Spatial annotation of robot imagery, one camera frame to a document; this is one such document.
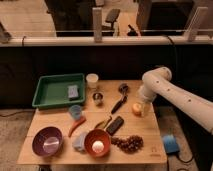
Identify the green plastic tray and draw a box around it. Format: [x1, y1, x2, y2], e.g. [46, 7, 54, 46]
[32, 73, 86, 109]

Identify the white egg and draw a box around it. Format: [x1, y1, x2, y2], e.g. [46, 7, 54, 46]
[92, 141, 104, 153]

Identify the blue foot pedal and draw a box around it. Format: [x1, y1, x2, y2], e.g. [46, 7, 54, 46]
[163, 135, 179, 154]

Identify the blue sponge in tray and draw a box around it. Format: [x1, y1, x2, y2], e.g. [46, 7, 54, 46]
[68, 85, 79, 100]

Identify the wooden table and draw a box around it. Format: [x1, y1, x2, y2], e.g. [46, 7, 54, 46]
[17, 80, 167, 165]

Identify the white horizontal rail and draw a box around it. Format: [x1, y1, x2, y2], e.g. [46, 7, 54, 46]
[0, 35, 213, 47]

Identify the red bowl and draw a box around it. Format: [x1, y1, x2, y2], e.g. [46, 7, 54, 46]
[84, 129, 111, 157]

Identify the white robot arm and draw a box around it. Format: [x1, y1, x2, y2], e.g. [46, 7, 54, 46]
[138, 67, 213, 135]

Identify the black handled brush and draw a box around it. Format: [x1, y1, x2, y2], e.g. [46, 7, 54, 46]
[111, 83, 129, 114]

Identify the small metal cup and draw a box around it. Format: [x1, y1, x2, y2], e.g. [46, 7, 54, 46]
[93, 93, 103, 106]

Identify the bunch of dark grapes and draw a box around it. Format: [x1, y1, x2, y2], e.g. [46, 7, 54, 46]
[111, 135, 143, 153]

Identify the black rectangular block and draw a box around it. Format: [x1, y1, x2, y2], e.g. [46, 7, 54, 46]
[106, 116, 124, 136]

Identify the purple bowl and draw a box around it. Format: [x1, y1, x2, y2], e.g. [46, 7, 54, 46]
[32, 126, 63, 157]

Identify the blue plastic cup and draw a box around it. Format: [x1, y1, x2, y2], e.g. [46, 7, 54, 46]
[69, 105, 82, 120]

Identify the white paper cup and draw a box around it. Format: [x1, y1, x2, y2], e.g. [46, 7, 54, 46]
[86, 73, 99, 89]

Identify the orange apple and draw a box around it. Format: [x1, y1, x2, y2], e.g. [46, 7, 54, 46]
[132, 103, 142, 116]

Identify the red chili pepper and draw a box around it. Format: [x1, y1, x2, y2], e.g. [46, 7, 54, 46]
[68, 116, 86, 137]

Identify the light blue crumpled cloth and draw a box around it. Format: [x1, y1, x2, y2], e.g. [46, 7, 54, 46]
[72, 132, 87, 152]

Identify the yellow handled tool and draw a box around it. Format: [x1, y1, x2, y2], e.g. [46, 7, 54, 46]
[94, 116, 112, 129]

